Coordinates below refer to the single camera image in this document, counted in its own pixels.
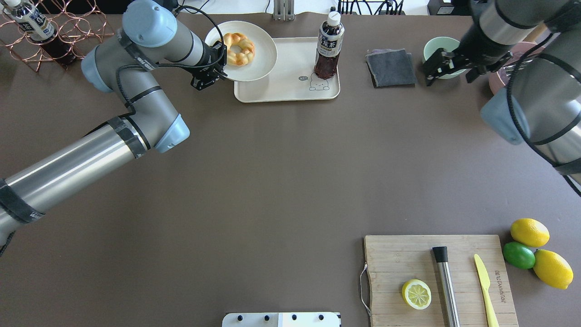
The wooden cutting board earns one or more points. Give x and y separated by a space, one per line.
394 259

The cream rectangular tray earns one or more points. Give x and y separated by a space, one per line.
292 78

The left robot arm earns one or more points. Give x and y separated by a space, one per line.
150 37

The yellow plastic knife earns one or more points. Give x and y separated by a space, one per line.
485 282

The metal bar tool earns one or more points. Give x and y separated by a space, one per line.
444 273

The yellow lemon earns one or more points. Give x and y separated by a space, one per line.
553 269
530 232

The glazed twisted donut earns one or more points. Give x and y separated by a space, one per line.
240 49

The lemon half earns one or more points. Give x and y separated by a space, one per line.
416 294

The white round plate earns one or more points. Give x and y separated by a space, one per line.
265 54

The dark tea bottle on tray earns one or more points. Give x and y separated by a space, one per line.
330 40

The pink bowl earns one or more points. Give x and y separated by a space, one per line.
498 80

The green lime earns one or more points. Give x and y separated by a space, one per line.
518 255

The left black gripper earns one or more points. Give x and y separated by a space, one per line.
210 57

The green bowl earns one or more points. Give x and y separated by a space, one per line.
448 44

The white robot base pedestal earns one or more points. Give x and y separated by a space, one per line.
283 319

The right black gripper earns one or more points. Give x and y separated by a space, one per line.
469 47

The dark grey cloth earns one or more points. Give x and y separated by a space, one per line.
390 67

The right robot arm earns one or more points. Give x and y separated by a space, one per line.
539 105

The bottle in rack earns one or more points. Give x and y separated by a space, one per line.
40 30

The copper wire bottle rack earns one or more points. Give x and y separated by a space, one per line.
79 23

